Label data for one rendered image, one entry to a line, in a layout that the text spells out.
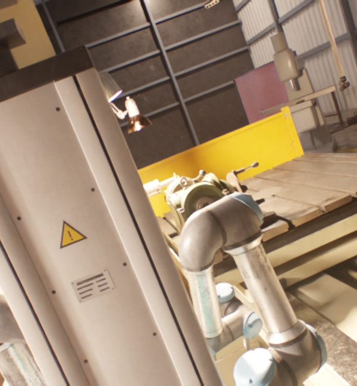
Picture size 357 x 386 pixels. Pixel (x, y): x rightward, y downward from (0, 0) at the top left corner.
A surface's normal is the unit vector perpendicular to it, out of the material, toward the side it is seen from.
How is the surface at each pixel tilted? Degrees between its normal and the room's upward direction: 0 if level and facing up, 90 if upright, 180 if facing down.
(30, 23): 90
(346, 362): 0
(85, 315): 90
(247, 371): 7
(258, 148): 90
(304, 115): 90
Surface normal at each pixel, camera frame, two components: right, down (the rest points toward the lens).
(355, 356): -0.36, -0.92
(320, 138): -0.39, 0.32
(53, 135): 0.06, 0.17
